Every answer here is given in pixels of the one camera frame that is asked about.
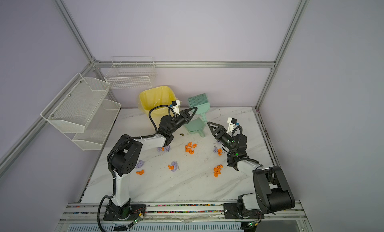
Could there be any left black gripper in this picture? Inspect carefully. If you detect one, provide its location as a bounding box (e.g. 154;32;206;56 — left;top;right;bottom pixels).
169;107;197;135

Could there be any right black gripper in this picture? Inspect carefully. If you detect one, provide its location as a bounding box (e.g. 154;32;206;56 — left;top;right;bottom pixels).
207;124;237;155

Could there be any green hand brush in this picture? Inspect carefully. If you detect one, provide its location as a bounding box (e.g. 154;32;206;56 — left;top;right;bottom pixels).
188;93;211;124

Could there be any green plastic dustpan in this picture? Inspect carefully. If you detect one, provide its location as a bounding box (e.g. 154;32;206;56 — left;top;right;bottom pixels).
184;118;206;138

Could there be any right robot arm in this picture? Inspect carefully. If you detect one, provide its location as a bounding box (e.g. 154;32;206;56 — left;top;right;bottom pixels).
207;122;296;219

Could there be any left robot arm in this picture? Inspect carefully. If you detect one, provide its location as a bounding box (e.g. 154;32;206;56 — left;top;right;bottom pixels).
103;105;198;220

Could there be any purple orange scraps right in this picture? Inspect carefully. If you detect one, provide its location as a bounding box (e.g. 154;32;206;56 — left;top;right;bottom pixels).
214;146;223;156

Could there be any orange scraps centre pile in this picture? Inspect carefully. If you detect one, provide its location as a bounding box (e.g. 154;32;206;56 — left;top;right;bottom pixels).
185;142;197;155

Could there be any orange scraps lower right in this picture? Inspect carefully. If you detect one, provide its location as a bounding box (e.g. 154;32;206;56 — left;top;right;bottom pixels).
214;165;223;178

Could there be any orange purple scraps left-centre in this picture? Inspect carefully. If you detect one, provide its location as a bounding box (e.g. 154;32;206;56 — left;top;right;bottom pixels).
157;146;171;152

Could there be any purple orange scraps lower centre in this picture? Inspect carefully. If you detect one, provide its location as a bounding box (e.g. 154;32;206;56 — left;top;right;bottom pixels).
168;161;179;172

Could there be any yellow lined trash bin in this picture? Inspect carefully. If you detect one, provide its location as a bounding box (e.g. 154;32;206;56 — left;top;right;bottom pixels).
137;86;178;126

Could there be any orange scrap far left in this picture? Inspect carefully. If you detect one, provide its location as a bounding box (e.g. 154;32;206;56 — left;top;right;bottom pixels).
136;170;145;175

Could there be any lower white mesh shelf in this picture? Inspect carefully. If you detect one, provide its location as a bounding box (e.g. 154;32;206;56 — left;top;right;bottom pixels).
72;100;121;151

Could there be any white mesh shelf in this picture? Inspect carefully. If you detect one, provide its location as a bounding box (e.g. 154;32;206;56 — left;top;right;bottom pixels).
72;100;121;151
41;74;111;134

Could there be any upper white mesh shelf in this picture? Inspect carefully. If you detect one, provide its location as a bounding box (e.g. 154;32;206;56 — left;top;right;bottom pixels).
41;74;111;134

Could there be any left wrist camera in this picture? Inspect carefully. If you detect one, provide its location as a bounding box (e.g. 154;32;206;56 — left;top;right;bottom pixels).
169;100;181;115

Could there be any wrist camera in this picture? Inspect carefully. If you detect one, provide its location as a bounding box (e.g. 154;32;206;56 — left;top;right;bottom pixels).
169;100;181;115
227;117;240;134

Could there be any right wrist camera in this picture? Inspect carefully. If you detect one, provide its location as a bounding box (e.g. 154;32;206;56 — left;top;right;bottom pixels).
227;117;240;134

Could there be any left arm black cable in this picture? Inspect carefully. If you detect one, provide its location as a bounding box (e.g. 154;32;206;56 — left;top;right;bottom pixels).
96;104;172;232

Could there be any white wire basket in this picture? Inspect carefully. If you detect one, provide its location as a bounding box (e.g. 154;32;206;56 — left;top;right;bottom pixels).
105;57;157;89

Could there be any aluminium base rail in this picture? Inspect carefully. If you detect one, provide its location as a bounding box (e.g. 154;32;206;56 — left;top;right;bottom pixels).
55;201;313;232

